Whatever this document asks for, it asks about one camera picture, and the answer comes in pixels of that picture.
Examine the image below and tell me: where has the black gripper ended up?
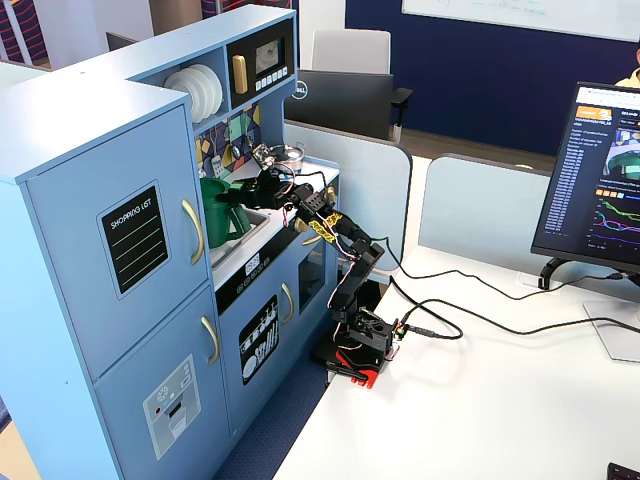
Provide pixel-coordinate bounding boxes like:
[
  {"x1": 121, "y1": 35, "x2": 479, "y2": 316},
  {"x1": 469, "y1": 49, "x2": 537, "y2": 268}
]
[{"x1": 213, "y1": 167, "x2": 297, "y2": 211}]

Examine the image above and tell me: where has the green toy pitcher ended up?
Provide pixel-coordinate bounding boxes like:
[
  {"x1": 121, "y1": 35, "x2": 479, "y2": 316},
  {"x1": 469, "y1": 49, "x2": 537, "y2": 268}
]
[{"x1": 198, "y1": 176, "x2": 253, "y2": 250}]

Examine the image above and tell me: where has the silver toy pot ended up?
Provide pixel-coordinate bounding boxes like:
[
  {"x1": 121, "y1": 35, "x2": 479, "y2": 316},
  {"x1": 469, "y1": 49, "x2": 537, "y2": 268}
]
[{"x1": 271, "y1": 141, "x2": 308, "y2": 174}]

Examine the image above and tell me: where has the white toy plate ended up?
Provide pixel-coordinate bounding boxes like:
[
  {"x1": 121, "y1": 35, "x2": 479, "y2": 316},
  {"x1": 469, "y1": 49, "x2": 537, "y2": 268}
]
[
  {"x1": 197, "y1": 63, "x2": 224, "y2": 116},
  {"x1": 163, "y1": 68, "x2": 199, "y2": 124},
  {"x1": 187, "y1": 64, "x2": 217, "y2": 119},
  {"x1": 175, "y1": 65, "x2": 209, "y2": 122}
]

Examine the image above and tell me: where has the light blue desk divider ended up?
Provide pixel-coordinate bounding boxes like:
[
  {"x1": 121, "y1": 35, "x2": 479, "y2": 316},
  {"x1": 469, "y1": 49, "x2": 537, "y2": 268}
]
[
  {"x1": 283, "y1": 120, "x2": 414, "y2": 274},
  {"x1": 418, "y1": 151, "x2": 554, "y2": 262}
]

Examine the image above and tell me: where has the black Dell monitor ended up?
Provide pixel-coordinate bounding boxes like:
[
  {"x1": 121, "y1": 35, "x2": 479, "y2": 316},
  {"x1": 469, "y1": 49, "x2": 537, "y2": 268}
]
[{"x1": 283, "y1": 69, "x2": 397, "y2": 142}]

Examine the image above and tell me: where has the blue toy kitchen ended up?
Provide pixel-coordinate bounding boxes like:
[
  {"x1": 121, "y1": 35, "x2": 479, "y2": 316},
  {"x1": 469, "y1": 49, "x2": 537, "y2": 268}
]
[{"x1": 0, "y1": 4, "x2": 342, "y2": 480}]

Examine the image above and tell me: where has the grey office chair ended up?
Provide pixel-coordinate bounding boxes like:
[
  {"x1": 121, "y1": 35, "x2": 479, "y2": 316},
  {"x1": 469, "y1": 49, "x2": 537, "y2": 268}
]
[{"x1": 310, "y1": 28, "x2": 414, "y2": 144}]

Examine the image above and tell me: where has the dark grey chair back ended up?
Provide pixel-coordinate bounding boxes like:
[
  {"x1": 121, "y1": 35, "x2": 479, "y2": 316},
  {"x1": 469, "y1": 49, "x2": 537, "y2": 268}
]
[{"x1": 105, "y1": 30, "x2": 139, "y2": 53}]

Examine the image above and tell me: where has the red table clamp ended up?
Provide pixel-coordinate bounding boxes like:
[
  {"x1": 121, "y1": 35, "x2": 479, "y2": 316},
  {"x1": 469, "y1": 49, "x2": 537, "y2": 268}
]
[{"x1": 310, "y1": 344, "x2": 397, "y2": 391}]

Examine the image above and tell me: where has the computer monitor with graphs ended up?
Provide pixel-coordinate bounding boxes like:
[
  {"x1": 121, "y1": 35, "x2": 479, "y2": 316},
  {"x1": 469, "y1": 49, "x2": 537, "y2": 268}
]
[{"x1": 530, "y1": 80, "x2": 640, "y2": 304}]

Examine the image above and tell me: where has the black keyboard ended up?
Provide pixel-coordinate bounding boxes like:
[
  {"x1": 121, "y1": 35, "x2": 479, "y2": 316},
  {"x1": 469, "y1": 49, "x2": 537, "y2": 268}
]
[{"x1": 605, "y1": 461, "x2": 640, "y2": 480}]

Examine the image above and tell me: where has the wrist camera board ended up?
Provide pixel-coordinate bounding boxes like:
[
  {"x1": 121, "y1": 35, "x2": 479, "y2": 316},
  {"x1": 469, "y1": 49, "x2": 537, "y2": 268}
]
[{"x1": 251, "y1": 143, "x2": 278, "y2": 169}]

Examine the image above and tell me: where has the yellow microwave handle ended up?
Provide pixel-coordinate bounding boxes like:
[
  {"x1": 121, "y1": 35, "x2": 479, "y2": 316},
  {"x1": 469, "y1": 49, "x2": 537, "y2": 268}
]
[{"x1": 231, "y1": 54, "x2": 250, "y2": 96}]

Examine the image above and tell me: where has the black usb cable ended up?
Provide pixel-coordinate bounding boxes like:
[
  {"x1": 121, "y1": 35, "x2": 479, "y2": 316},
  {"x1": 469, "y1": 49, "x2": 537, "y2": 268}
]
[{"x1": 269, "y1": 158, "x2": 627, "y2": 302}]

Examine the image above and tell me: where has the black power cable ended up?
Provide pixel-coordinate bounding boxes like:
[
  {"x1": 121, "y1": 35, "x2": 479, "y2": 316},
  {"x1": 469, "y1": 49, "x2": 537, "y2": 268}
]
[{"x1": 387, "y1": 274, "x2": 640, "y2": 342}]

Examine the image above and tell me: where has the wall whiteboard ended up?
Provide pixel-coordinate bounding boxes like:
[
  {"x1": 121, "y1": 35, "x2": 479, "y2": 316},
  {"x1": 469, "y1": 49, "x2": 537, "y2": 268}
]
[{"x1": 400, "y1": 0, "x2": 640, "y2": 44}]

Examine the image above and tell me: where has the silver monitor base plate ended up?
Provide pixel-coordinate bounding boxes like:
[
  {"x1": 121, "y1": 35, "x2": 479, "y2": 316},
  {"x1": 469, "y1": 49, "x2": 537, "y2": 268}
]
[{"x1": 581, "y1": 298, "x2": 640, "y2": 363}]

